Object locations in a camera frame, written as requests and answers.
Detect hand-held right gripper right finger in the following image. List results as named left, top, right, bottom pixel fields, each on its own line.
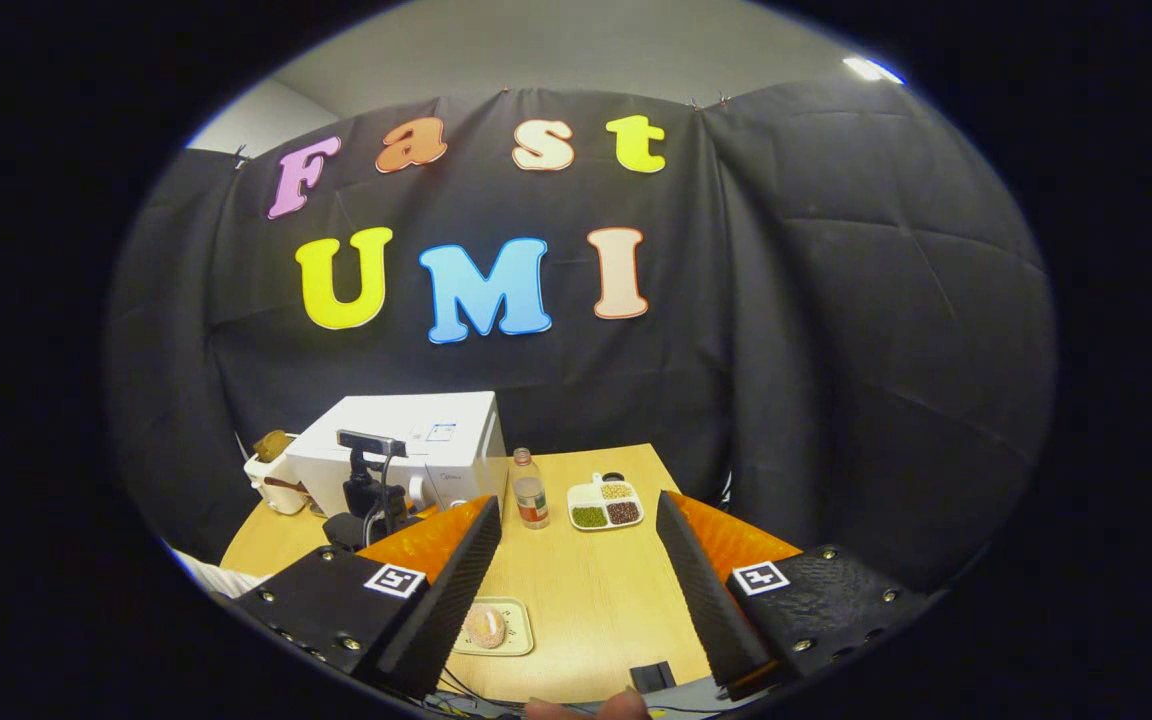
left=656, top=490, right=937, bottom=701

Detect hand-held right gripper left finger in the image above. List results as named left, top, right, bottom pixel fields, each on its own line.
left=231, top=495, right=504, bottom=701

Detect coconut-coated doughnut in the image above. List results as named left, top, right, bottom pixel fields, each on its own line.
left=466, top=605, right=507, bottom=650

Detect ceiling light panel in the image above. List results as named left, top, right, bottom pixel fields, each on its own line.
left=843, top=55, right=905, bottom=86

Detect small cream tray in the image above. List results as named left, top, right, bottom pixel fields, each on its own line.
left=451, top=597, right=535, bottom=658

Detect white toaster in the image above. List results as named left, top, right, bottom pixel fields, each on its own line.
left=243, top=445, right=309, bottom=516

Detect tangled cables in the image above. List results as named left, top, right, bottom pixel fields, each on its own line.
left=426, top=668, right=537, bottom=717

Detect white flat sheet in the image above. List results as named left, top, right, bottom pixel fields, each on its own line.
left=171, top=545, right=267, bottom=601

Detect white microwave oven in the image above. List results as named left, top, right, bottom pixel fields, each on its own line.
left=284, top=390, right=507, bottom=516

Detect white divided plate of beans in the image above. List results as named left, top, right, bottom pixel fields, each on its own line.
left=566, top=472, right=645, bottom=532

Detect black backdrop cloth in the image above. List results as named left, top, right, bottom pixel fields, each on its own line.
left=106, top=85, right=1057, bottom=591

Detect clear bottle with red label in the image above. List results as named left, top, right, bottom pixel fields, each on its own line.
left=511, top=448, right=551, bottom=530

